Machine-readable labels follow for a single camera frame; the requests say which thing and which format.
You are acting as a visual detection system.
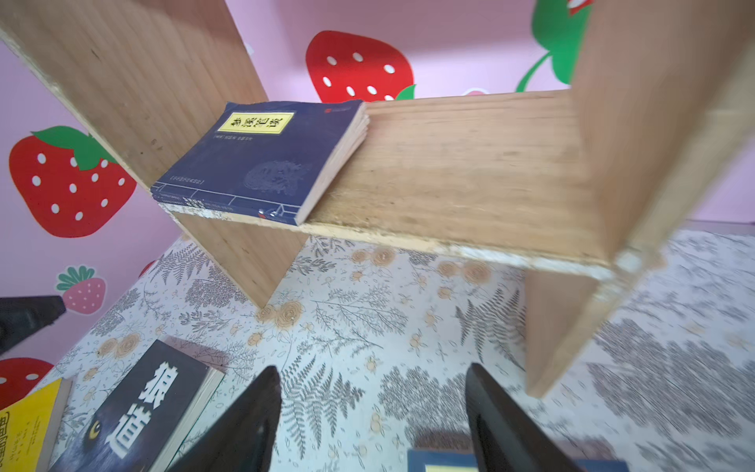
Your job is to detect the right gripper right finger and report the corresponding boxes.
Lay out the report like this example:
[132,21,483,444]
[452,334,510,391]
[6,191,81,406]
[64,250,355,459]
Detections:
[465,363,569,465]

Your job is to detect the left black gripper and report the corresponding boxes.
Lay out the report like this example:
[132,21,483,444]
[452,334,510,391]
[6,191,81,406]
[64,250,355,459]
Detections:
[0,295,67,354]

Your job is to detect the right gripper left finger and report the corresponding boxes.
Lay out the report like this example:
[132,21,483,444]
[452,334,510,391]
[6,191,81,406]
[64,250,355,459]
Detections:
[169,366,282,472]

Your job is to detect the blue book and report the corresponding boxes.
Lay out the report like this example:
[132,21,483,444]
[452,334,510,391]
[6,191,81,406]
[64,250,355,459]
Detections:
[407,450,629,472]
[151,100,369,226]

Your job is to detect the black wolf cover book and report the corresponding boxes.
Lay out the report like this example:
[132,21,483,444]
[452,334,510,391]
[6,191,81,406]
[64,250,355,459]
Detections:
[51,340,224,471]

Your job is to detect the yellow cover book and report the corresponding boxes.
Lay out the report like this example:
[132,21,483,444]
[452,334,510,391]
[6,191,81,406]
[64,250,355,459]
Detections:
[1,379,73,472]

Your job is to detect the wooden two-tier bookshelf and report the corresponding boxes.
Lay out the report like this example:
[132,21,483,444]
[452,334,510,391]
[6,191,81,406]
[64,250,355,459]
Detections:
[1,1,754,397]

